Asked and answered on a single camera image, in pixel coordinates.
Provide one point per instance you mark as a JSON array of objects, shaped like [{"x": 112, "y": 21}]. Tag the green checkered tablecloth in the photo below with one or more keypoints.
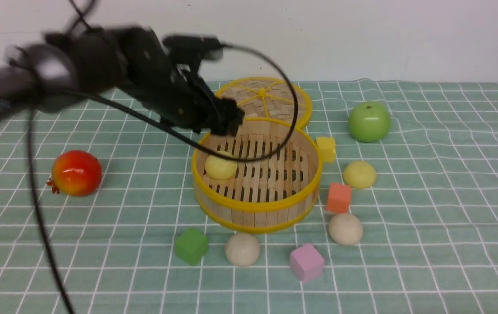
[{"x": 430, "y": 241}]

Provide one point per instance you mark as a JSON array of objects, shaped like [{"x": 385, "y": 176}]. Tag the green cube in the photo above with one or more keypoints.
[{"x": 191, "y": 246}]

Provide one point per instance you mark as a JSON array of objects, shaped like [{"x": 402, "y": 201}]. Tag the woven bamboo steamer lid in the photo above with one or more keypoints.
[{"x": 269, "y": 97}]

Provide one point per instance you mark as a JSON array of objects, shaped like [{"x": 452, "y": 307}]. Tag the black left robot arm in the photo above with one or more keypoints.
[{"x": 63, "y": 70}]

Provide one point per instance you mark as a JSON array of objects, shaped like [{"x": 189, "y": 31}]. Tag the bamboo steamer tray yellow rim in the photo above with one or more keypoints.
[{"x": 265, "y": 196}]

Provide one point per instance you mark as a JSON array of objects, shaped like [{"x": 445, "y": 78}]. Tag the green apple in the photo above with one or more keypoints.
[{"x": 369, "y": 122}]

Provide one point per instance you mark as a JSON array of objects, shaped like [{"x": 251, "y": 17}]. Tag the yellow cube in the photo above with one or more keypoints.
[{"x": 327, "y": 148}]

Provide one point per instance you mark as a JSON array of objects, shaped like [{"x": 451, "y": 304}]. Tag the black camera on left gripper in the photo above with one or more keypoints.
[{"x": 185, "y": 48}]

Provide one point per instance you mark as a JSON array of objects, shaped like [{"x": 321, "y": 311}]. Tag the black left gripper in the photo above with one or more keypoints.
[{"x": 157, "y": 84}]

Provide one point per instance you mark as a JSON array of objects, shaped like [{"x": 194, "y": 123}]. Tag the pink cube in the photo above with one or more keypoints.
[{"x": 306, "y": 263}]

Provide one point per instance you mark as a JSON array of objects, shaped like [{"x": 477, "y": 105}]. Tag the beige bun front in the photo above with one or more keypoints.
[{"x": 242, "y": 249}]

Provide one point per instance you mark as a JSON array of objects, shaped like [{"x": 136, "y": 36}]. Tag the yellow bun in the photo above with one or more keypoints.
[
  {"x": 220, "y": 169},
  {"x": 359, "y": 174}
]

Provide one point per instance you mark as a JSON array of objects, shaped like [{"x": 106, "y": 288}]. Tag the beige bun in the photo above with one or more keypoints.
[
  {"x": 345, "y": 229},
  {"x": 242, "y": 249}
]

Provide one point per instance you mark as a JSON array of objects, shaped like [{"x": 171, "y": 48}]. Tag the red pomegranate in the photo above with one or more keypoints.
[{"x": 76, "y": 173}]

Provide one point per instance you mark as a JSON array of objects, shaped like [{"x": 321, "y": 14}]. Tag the orange cube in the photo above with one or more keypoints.
[{"x": 339, "y": 198}]

